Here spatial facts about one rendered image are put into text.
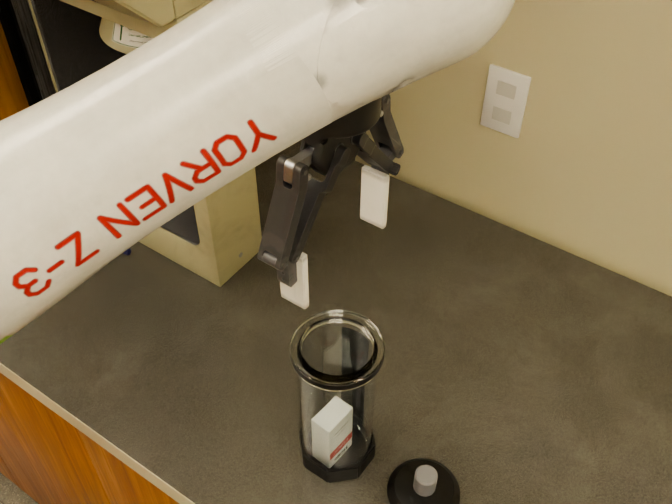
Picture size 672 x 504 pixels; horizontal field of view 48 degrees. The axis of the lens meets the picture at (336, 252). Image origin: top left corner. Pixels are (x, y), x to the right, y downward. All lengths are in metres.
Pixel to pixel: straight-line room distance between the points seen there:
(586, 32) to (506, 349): 0.47
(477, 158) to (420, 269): 0.23
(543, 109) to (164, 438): 0.75
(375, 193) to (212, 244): 0.45
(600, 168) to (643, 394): 0.35
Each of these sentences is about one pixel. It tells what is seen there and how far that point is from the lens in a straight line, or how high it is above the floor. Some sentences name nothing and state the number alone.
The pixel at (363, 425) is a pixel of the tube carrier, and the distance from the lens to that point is 0.94.
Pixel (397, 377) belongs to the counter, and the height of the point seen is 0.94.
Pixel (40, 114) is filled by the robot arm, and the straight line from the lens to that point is 0.43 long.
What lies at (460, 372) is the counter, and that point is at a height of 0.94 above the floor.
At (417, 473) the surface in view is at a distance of 0.97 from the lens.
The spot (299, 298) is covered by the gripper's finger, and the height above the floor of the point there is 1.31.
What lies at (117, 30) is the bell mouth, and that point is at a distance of 1.09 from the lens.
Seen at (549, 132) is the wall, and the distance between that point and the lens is 1.26.
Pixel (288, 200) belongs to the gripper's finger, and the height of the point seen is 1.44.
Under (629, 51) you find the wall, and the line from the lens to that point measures 1.16.
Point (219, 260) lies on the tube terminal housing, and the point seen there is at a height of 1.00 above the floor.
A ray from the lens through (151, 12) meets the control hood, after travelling 0.92.
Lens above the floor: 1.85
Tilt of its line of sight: 45 degrees down
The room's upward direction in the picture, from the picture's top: straight up
